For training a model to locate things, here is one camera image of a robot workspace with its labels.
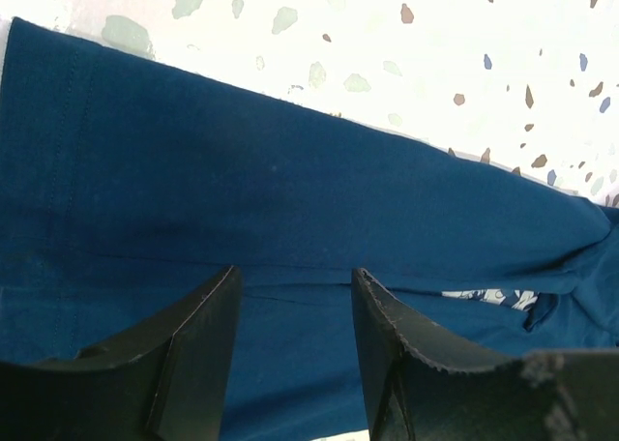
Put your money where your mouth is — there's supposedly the navy blue printed t-shirt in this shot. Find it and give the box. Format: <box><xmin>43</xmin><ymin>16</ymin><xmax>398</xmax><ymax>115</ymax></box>
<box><xmin>1</xmin><ymin>19</ymin><xmax>618</xmax><ymax>440</ymax></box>

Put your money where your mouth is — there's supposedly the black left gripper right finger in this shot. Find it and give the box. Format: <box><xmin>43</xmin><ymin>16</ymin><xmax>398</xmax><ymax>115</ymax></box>
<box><xmin>351</xmin><ymin>269</ymin><xmax>618</xmax><ymax>440</ymax></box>

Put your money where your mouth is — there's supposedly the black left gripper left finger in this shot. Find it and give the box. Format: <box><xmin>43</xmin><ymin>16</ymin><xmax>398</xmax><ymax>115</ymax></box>
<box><xmin>1</xmin><ymin>266</ymin><xmax>243</xmax><ymax>440</ymax></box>

